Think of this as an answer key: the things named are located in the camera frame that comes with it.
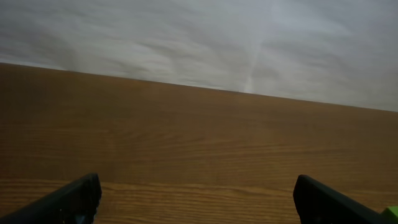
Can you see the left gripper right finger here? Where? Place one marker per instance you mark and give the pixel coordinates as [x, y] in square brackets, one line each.
[323, 203]

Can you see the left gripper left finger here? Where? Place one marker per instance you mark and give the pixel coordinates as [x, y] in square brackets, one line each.
[71, 203]

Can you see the green cube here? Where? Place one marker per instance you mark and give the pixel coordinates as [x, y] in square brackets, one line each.
[391, 216]

